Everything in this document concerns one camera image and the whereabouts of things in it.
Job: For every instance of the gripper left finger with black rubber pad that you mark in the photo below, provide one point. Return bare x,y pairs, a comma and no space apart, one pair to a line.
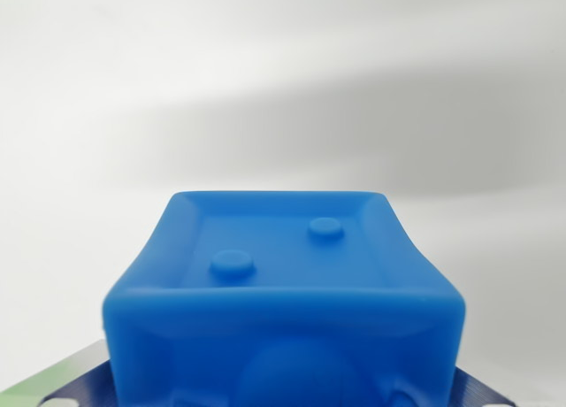
84,387

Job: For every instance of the gripper right finger with black rubber pad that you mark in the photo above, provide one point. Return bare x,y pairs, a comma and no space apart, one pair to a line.
475,391

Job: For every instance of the blue cube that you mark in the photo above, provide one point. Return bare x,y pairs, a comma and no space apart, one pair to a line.
283,327

